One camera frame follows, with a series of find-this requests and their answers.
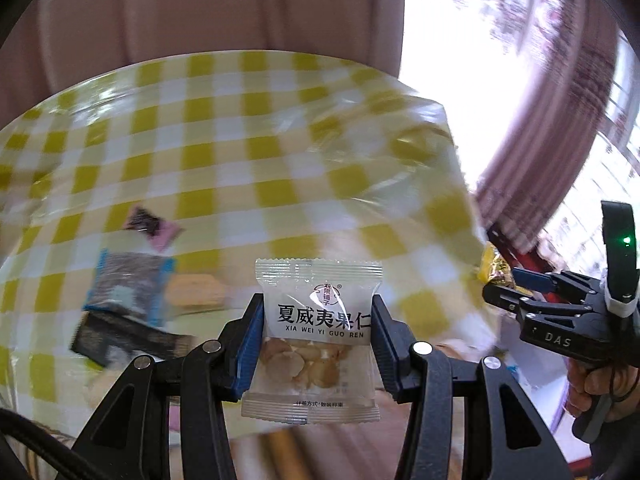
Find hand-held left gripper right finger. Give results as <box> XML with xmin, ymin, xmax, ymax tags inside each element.
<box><xmin>370</xmin><ymin>292</ymin><xmax>566</xmax><ymax>480</ymax></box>

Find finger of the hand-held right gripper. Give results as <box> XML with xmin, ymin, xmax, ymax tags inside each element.
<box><xmin>481</xmin><ymin>284</ymin><xmax>556</xmax><ymax>321</ymax></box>
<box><xmin>511</xmin><ymin>267</ymin><xmax>601</xmax><ymax>301</ymax></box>

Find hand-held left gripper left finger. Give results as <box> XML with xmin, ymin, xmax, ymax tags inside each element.
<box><xmin>70</xmin><ymin>292</ymin><xmax>266</xmax><ymax>480</ymax></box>

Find white nut packet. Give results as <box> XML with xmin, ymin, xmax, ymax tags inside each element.
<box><xmin>241</xmin><ymin>257</ymin><xmax>385</xmax><ymax>423</ymax></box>

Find pale yellow snack packet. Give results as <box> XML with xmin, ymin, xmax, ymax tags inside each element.
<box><xmin>167</xmin><ymin>272</ymin><xmax>228</xmax><ymax>311</ymax></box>

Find black snack bar packet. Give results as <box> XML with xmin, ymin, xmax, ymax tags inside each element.
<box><xmin>69</xmin><ymin>310</ymin><xmax>196</xmax><ymax>371</ymax></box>

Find blue peanut packet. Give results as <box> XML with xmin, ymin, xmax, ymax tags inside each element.
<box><xmin>82</xmin><ymin>249</ymin><xmax>176</xmax><ymax>328</ymax></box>

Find black and pink snack packet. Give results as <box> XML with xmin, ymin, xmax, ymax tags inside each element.
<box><xmin>124</xmin><ymin>205</ymin><xmax>183</xmax><ymax>251</ymax></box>

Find person's right hand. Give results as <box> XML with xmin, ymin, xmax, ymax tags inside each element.
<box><xmin>566</xmin><ymin>360</ymin><xmax>640</xmax><ymax>426</ymax></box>

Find striped plush blanket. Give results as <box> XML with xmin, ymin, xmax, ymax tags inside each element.
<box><xmin>20</xmin><ymin>340</ymin><xmax>506</xmax><ymax>480</ymax></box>

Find pink patterned curtain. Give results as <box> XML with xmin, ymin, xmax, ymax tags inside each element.
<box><xmin>450</xmin><ymin>0</ymin><xmax>640</xmax><ymax>271</ymax></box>

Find yellow checked plastic tablecloth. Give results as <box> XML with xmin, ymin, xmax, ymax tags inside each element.
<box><xmin>0</xmin><ymin>52</ymin><xmax>501</xmax><ymax>411</ymax></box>

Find beige padded sofa back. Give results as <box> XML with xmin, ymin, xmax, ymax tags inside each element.
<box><xmin>0</xmin><ymin>0</ymin><xmax>408</xmax><ymax>128</ymax></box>

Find black braided cable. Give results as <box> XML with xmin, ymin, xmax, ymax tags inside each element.
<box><xmin>0</xmin><ymin>407</ymin><xmax>56</xmax><ymax>480</ymax></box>

